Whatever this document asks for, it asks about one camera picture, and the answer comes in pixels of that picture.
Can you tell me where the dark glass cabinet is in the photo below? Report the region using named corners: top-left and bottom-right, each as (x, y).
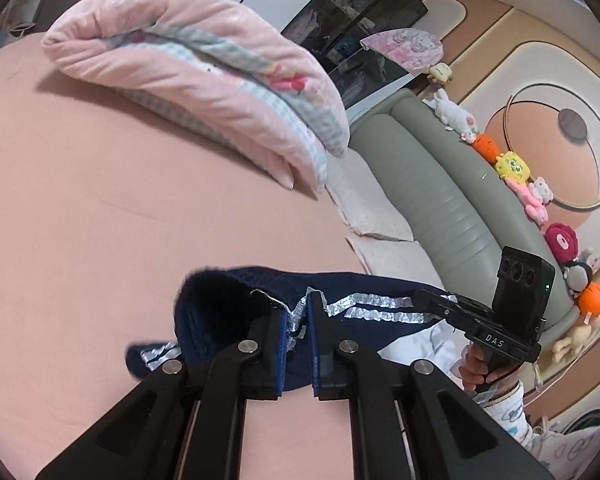
top-left (280, 0), bottom-right (428, 111)

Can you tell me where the gold wall ring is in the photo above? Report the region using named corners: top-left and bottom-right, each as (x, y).
top-left (504, 84), bottom-right (600, 209)

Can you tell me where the red round plush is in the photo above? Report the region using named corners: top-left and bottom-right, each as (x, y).
top-left (544, 223), bottom-right (580, 263)

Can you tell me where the pink printed cushion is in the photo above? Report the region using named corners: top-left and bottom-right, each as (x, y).
top-left (360, 29), bottom-right (445, 72)

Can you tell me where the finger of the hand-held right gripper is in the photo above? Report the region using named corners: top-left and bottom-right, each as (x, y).
top-left (412, 287), bottom-right (468, 329)

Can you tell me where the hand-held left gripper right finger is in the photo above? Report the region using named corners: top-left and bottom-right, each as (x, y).
top-left (305, 291), bottom-right (556, 480)

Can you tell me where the folded pink quilt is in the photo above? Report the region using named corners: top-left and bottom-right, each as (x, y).
top-left (41, 0), bottom-right (352, 194)

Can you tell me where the pale pink pillow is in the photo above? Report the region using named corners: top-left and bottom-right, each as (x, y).
top-left (325, 152), bottom-right (415, 241)
top-left (347, 235), bottom-right (447, 292)

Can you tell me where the orange carrot plush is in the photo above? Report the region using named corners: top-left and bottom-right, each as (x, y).
top-left (471, 132), bottom-right (512, 165)

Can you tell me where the grey round wall disc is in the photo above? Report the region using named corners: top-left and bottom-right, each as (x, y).
top-left (559, 108), bottom-right (588, 139)

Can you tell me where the black and white plush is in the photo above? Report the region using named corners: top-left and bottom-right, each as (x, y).
top-left (562, 259), bottom-right (593, 295)

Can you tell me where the pink and white cat plush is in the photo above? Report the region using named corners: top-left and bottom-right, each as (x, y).
top-left (512, 176), bottom-right (553, 225)

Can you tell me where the person's right hand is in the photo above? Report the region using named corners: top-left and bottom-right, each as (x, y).
top-left (457, 346), bottom-right (524, 395)

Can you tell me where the beige bear plush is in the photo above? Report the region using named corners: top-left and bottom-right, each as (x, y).
top-left (551, 322), bottom-right (596, 364)

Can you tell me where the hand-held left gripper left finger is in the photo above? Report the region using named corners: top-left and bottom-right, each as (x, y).
top-left (35, 305), bottom-right (288, 480)

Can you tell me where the orange round plush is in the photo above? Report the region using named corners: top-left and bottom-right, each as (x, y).
top-left (576, 282), bottom-right (600, 314)

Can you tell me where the white bunny plush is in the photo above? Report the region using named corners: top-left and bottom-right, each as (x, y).
top-left (422, 88), bottom-right (480, 142)

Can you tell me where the pink bed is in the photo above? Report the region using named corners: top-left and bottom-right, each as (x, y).
top-left (0, 35), bottom-right (481, 480)

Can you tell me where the yellow sponge plush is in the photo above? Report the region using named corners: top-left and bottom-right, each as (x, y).
top-left (495, 151), bottom-right (533, 184)

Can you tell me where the grey-green padded headboard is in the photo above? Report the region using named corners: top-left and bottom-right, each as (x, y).
top-left (350, 89), bottom-right (581, 332)

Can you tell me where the white and navy garment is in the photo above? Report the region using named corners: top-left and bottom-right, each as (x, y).
top-left (125, 266), bottom-right (461, 394)

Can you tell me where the small cream plush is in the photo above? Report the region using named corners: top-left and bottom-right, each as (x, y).
top-left (426, 62), bottom-right (455, 84)

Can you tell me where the person's right forearm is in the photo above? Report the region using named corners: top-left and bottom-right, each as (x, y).
top-left (472, 379), bottom-right (536, 453)

